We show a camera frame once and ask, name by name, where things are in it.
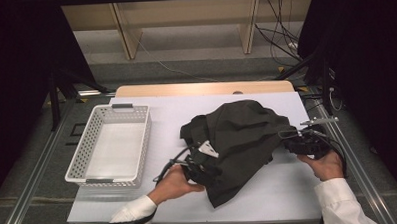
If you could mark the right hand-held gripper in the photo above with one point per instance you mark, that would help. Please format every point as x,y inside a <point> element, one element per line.
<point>307,145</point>

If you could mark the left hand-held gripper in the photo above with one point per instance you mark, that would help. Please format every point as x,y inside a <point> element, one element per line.
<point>201,168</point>

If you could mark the dark pleated skirt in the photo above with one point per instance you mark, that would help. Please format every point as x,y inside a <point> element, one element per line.
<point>240,134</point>

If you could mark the white perforated plastic basket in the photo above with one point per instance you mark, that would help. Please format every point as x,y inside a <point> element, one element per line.
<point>114,151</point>

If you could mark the person's right hand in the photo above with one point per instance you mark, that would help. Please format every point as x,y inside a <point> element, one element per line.
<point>327,169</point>

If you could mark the person's left hand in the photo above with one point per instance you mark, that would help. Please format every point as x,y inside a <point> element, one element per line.
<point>172,186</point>

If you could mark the black metal stand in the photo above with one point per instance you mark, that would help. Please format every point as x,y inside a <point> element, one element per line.
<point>326,97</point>
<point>54,107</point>

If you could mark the white board table cover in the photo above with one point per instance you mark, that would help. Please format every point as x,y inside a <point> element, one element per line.
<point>256,203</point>

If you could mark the white plug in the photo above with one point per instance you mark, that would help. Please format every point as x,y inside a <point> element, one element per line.
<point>293,45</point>

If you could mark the black curtain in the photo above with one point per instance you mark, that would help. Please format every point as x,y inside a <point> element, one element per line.
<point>15,81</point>
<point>378,69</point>

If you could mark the black-framed floor hatch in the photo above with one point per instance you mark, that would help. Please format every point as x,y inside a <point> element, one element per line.
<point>77,129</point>

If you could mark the short aluminium bar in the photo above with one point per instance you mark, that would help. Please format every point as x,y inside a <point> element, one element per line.
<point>92,93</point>

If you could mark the light wooden shelf unit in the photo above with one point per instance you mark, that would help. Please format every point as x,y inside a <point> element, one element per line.
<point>127,37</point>

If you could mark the long aluminium rail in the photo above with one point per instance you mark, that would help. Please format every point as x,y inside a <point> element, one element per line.
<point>32,183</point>
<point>355,173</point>

